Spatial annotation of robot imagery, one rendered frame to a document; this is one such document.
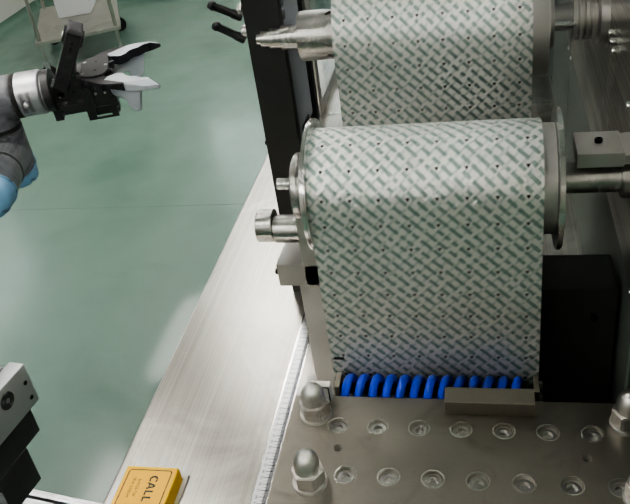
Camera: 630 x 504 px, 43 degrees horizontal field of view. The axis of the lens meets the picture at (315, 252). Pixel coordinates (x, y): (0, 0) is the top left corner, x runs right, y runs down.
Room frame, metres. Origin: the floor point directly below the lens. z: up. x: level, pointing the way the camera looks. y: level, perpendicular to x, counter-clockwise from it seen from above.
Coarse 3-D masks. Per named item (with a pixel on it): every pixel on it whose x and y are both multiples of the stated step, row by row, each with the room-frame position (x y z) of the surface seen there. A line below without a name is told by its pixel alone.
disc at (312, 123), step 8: (312, 120) 0.79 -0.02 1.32; (304, 128) 0.77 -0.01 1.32; (312, 128) 0.78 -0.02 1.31; (304, 136) 0.75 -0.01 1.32; (304, 144) 0.74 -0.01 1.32; (304, 152) 0.73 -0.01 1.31; (304, 160) 0.73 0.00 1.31; (304, 168) 0.72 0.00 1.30; (304, 176) 0.72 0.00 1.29; (304, 184) 0.71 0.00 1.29; (304, 192) 0.71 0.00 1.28; (304, 200) 0.71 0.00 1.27; (304, 208) 0.70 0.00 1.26; (304, 216) 0.70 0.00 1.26; (304, 224) 0.70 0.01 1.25; (312, 240) 0.71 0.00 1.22; (312, 248) 0.71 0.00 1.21
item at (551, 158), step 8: (544, 128) 0.71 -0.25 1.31; (552, 128) 0.71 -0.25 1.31; (544, 136) 0.70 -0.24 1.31; (552, 136) 0.70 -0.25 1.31; (544, 144) 0.69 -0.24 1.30; (552, 144) 0.69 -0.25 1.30; (544, 152) 0.68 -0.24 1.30; (552, 152) 0.68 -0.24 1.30; (544, 160) 0.67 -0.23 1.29; (552, 160) 0.67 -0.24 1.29; (544, 168) 0.67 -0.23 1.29; (552, 168) 0.67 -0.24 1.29; (544, 176) 0.67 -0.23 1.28; (552, 176) 0.66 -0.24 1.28; (544, 184) 0.66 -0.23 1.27; (552, 184) 0.66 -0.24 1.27; (544, 192) 0.66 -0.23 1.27; (552, 192) 0.66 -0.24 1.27; (544, 200) 0.66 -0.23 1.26; (552, 200) 0.66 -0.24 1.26; (544, 208) 0.66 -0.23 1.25; (552, 208) 0.66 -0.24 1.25; (544, 216) 0.66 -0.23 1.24; (552, 216) 0.66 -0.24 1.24; (544, 224) 0.66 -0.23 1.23; (552, 224) 0.66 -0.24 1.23; (544, 232) 0.67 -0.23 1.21; (552, 232) 0.67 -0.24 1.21
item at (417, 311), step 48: (336, 288) 0.71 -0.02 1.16; (384, 288) 0.69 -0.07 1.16; (432, 288) 0.68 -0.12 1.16; (480, 288) 0.67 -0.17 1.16; (528, 288) 0.66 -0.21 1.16; (336, 336) 0.71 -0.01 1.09; (384, 336) 0.69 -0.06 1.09; (432, 336) 0.68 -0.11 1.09; (480, 336) 0.67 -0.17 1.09; (528, 336) 0.65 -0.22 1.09
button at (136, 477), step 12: (132, 468) 0.71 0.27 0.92; (144, 468) 0.71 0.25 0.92; (156, 468) 0.71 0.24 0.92; (168, 468) 0.70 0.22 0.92; (132, 480) 0.69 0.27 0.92; (144, 480) 0.69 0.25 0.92; (156, 480) 0.69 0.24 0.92; (168, 480) 0.68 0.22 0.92; (180, 480) 0.70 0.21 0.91; (120, 492) 0.68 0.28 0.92; (132, 492) 0.67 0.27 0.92; (144, 492) 0.67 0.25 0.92; (156, 492) 0.67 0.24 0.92; (168, 492) 0.67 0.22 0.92
